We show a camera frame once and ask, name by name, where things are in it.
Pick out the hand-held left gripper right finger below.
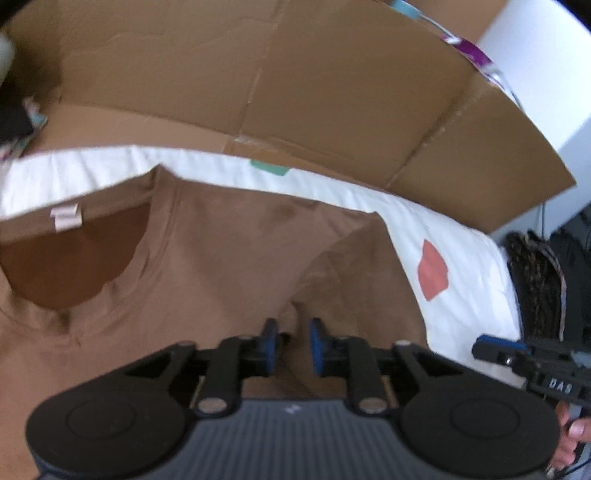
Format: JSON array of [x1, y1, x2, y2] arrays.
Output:
[[308, 318, 455, 414]]

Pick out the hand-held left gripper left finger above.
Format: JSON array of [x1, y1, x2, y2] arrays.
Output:
[[124, 318, 280, 415]]

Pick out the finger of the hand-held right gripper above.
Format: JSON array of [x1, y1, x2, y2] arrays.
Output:
[[472, 336, 532, 370]]

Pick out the brown printed t-shirt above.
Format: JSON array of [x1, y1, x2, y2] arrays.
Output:
[[0, 165, 432, 480]]

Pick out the person's right hand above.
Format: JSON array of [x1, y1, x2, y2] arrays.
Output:
[[556, 402, 591, 472]]

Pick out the dark leopard print bag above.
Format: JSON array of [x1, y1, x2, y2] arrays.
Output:
[[505, 231, 570, 343]]

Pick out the black bag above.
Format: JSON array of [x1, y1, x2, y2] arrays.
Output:
[[549, 216, 591, 349]]

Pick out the cream bear print blanket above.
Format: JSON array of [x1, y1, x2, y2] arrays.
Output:
[[0, 144, 525, 354]]

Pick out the flattened cardboard sheet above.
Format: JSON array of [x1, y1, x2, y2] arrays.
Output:
[[0, 0, 578, 234]]

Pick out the purple pink packets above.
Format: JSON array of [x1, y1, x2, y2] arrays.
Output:
[[441, 33, 527, 108]]

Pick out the black cloth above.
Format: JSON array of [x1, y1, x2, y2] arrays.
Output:
[[0, 98, 34, 141]]

